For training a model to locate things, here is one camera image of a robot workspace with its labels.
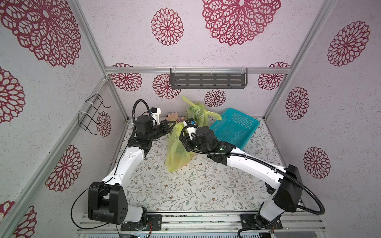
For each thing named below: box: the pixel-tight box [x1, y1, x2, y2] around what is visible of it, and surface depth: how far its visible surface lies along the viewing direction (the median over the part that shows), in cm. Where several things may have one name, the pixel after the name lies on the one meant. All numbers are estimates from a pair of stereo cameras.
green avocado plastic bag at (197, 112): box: [182, 95, 222, 128], surface depth 99 cm
